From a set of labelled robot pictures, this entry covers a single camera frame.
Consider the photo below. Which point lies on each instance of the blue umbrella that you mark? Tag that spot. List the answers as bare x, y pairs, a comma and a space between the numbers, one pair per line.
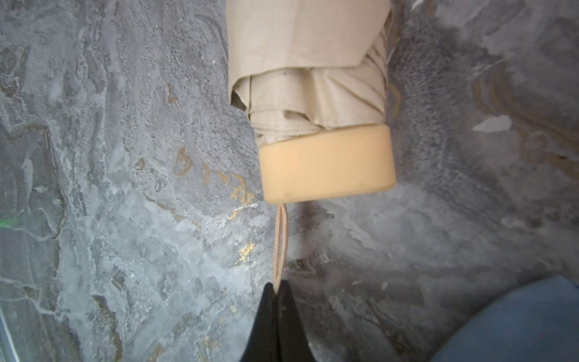
537, 322

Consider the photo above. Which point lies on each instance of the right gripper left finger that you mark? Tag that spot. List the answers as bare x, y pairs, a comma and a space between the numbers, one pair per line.
262, 343

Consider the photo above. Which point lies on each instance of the beige umbrella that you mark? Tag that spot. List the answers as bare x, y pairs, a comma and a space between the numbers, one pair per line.
311, 77

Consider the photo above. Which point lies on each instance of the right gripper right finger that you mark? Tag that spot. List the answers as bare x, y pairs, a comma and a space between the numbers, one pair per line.
292, 342

